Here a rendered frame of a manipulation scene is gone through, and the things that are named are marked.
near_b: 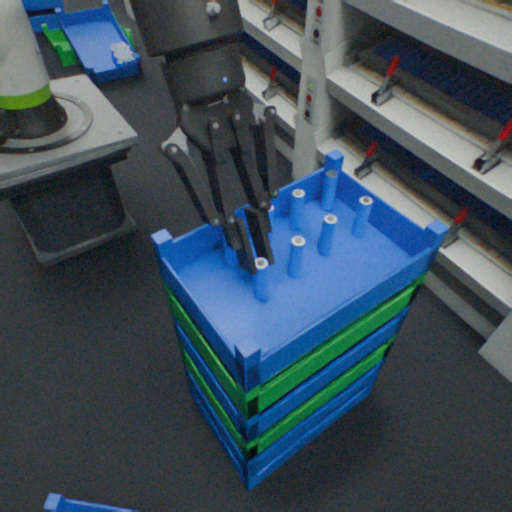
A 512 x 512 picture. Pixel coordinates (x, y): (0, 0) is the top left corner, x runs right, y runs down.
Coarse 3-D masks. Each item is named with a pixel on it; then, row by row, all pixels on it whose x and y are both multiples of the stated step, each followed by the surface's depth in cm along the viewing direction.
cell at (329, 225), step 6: (324, 216) 56; (330, 216) 56; (324, 222) 56; (330, 222) 55; (336, 222) 55; (324, 228) 56; (330, 228) 56; (324, 234) 57; (330, 234) 57; (324, 240) 58; (330, 240) 57; (324, 246) 58; (330, 246) 58; (324, 252) 59; (330, 252) 60
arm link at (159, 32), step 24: (144, 0) 36; (168, 0) 35; (192, 0) 35; (216, 0) 36; (144, 24) 37; (168, 24) 36; (192, 24) 36; (216, 24) 37; (240, 24) 39; (168, 48) 37; (192, 48) 38; (216, 48) 39
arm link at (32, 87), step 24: (0, 0) 80; (0, 24) 80; (24, 24) 84; (0, 48) 81; (24, 48) 85; (0, 72) 85; (24, 72) 87; (0, 96) 88; (24, 96) 89; (48, 96) 94
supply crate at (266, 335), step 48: (288, 192) 63; (336, 192) 67; (192, 240) 57; (288, 240) 62; (336, 240) 62; (384, 240) 62; (432, 240) 53; (192, 288) 56; (240, 288) 56; (288, 288) 56; (336, 288) 56; (384, 288) 53; (240, 336) 51; (288, 336) 51; (240, 384) 47
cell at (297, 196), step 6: (294, 192) 59; (300, 192) 59; (294, 198) 59; (300, 198) 59; (294, 204) 59; (300, 204) 59; (294, 210) 60; (300, 210) 60; (294, 216) 61; (300, 216) 61; (294, 222) 62; (300, 222) 62; (294, 228) 63
